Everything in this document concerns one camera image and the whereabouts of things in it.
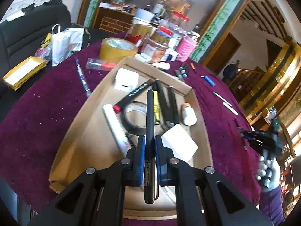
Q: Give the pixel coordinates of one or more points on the long white stick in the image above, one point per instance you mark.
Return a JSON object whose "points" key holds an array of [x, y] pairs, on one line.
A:
{"points": [[116, 129]]}

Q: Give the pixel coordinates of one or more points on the yellow black pen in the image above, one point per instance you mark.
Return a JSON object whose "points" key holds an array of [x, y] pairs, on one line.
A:
{"points": [[156, 104]]}

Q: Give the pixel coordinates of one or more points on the black markers bundle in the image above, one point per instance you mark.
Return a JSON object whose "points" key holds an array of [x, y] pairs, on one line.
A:
{"points": [[184, 70]]}

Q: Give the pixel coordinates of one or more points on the yellow packing tape roll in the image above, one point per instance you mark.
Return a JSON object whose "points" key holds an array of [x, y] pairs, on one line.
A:
{"points": [[113, 50]]}

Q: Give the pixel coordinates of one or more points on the white flat stick near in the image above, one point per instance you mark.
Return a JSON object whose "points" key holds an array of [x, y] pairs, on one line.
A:
{"points": [[230, 108]]}

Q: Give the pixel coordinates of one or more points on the green pocket knife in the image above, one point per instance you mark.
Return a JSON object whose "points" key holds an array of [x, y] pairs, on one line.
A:
{"points": [[179, 75]]}

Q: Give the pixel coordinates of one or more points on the white paper bag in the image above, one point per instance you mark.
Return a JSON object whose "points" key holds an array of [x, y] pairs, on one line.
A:
{"points": [[60, 44]]}

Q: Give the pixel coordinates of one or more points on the white gloved right hand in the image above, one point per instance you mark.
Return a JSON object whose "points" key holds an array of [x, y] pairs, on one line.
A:
{"points": [[268, 174]]}

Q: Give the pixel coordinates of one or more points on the pink woven cup sleeve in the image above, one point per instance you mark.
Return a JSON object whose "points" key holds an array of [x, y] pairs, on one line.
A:
{"points": [[185, 48]]}

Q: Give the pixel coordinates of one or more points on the blue lighter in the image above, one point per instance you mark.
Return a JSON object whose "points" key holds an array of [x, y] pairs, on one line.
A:
{"points": [[209, 80]]}

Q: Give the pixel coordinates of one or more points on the small white bottle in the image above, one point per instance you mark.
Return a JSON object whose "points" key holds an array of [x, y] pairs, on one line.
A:
{"points": [[188, 115]]}

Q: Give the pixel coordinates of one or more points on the yellow shallow box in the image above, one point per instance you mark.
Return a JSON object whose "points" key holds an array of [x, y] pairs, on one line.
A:
{"points": [[18, 75]]}

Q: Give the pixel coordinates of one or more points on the clear case orange item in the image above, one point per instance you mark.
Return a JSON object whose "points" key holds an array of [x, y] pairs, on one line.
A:
{"points": [[97, 64]]}

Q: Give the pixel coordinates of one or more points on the short grey grip pen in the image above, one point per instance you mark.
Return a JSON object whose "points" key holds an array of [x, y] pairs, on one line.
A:
{"points": [[237, 124]]}

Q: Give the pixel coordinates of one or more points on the white flat stick far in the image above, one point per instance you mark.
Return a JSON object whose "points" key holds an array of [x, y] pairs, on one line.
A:
{"points": [[224, 100]]}

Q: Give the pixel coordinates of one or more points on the dark grey slim pen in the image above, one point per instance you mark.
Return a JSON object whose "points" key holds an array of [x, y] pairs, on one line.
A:
{"points": [[150, 165]]}

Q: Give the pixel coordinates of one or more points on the person in dark jacket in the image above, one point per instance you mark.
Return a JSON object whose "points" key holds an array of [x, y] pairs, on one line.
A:
{"points": [[230, 72]]}

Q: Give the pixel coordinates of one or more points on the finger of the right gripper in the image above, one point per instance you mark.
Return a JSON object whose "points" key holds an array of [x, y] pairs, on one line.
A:
{"points": [[244, 138]]}

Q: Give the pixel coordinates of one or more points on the purple sleeved right forearm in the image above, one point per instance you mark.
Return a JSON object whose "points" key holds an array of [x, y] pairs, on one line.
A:
{"points": [[271, 205]]}

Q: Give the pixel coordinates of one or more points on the black electrical tape roll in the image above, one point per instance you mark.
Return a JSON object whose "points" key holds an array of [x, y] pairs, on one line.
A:
{"points": [[133, 118]]}

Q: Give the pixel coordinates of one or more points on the blue clear pen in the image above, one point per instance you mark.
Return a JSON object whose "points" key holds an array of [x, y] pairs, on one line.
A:
{"points": [[82, 78]]}

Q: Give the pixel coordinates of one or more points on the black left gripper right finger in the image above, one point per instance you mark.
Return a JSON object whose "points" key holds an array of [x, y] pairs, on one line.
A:
{"points": [[203, 196]]}

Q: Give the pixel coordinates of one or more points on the black red-capped marker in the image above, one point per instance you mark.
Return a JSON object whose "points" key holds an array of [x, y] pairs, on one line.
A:
{"points": [[118, 107]]}

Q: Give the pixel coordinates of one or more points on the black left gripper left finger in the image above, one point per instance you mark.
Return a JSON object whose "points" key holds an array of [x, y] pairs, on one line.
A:
{"points": [[96, 197]]}

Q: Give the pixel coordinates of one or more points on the red-lid plastic jar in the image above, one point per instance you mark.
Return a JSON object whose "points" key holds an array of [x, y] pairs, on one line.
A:
{"points": [[179, 19]]}

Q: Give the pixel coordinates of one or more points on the black leather sofa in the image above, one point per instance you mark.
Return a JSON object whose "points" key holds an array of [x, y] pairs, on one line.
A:
{"points": [[21, 37]]}

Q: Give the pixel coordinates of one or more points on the white power adapter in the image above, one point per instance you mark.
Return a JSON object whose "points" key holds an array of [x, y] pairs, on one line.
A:
{"points": [[126, 80]]}

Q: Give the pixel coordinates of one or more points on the clear gel pen grey grip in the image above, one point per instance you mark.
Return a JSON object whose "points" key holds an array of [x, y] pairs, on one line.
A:
{"points": [[132, 139]]}

